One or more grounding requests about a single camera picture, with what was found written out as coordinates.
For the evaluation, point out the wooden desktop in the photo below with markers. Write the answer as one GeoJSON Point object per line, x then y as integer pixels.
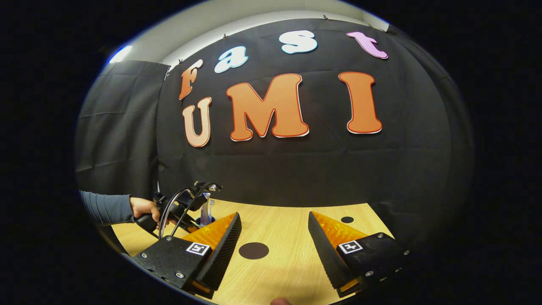
{"type": "Point", "coordinates": [279, 228]}

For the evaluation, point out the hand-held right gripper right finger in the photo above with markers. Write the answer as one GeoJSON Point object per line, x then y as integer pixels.
{"type": "Point", "coordinates": [326, 252]}

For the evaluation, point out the dark brown round coaster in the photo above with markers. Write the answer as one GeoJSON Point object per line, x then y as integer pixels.
{"type": "Point", "coordinates": [254, 250]}

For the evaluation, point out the light blue toothbrush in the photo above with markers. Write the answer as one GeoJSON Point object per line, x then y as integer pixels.
{"type": "Point", "coordinates": [212, 207]}

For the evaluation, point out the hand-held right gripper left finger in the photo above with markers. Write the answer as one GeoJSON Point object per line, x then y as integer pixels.
{"type": "Point", "coordinates": [222, 252]}

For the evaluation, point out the black backdrop cloth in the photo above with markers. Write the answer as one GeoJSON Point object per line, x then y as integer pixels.
{"type": "Point", "coordinates": [317, 169]}

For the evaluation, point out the plain dark cloth panel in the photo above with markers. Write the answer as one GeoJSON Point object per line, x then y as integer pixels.
{"type": "Point", "coordinates": [118, 127]}

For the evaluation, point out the white toothpaste tube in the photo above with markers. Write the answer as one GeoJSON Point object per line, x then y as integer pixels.
{"type": "Point", "coordinates": [206, 207]}

